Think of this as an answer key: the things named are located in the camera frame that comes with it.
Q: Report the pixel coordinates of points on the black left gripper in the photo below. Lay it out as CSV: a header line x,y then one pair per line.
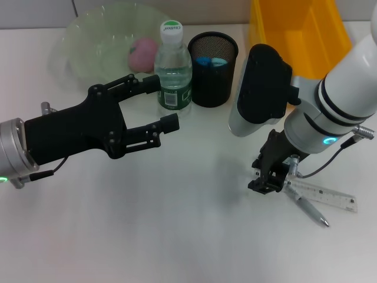
x,y
73,132

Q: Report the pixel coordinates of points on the transparent plastic ruler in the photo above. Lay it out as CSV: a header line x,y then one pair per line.
x,y
330,196

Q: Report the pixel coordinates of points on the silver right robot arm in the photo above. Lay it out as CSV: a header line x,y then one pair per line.
x,y
338,97

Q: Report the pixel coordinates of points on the black mesh pen holder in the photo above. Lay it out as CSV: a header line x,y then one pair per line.
x,y
212,85

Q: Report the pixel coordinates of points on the clear green-label water bottle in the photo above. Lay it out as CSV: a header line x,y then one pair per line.
x,y
173,65

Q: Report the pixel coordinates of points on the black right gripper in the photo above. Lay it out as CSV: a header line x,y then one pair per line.
x,y
274,156

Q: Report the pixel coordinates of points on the blue sheathed scissors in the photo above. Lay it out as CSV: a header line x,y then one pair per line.
x,y
206,62

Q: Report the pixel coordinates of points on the pink toy peach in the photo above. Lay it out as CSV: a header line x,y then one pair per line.
x,y
141,56

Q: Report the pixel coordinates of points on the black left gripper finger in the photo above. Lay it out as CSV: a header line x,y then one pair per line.
x,y
171,123

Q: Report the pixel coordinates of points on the green translucent fruit bowl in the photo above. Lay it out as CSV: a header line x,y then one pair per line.
x,y
97,59

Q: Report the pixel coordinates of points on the yellow plastic bin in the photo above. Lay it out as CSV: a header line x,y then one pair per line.
x,y
309,35

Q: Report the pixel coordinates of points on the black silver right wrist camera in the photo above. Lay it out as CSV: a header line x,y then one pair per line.
x,y
262,88

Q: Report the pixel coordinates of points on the clear grey ballpoint pen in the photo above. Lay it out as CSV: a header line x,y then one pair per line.
x,y
309,207

